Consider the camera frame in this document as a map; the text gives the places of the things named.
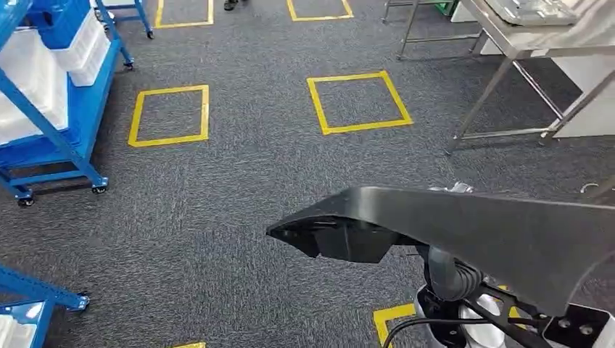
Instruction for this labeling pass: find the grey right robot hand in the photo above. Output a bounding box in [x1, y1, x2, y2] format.
[428, 181, 475, 194]

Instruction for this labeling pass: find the black plastic plate frame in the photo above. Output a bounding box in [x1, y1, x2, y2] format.
[265, 186, 615, 319]

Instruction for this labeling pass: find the steel bench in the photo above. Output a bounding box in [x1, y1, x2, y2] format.
[444, 0, 615, 156]

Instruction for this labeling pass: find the metal parts tray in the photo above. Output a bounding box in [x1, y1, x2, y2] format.
[484, 0, 580, 27]

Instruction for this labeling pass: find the blue metal rack on casters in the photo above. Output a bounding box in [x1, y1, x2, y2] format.
[0, 0, 136, 208]

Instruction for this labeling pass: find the stacked white plastic bin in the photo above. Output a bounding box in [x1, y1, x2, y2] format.
[51, 9, 112, 88]

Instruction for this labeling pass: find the deep blue plastic bin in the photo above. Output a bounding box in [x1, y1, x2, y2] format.
[25, 0, 92, 51]

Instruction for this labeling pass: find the tall white plastic bin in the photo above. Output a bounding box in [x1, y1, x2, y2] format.
[0, 28, 70, 146]

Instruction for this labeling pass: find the large blue metal rack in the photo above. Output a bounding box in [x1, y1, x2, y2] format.
[0, 264, 91, 348]

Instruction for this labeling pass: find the black cable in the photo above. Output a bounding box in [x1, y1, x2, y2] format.
[381, 318, 487, 348]

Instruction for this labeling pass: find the steel frame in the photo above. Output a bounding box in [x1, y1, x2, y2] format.
[381, 0, 487, 62]

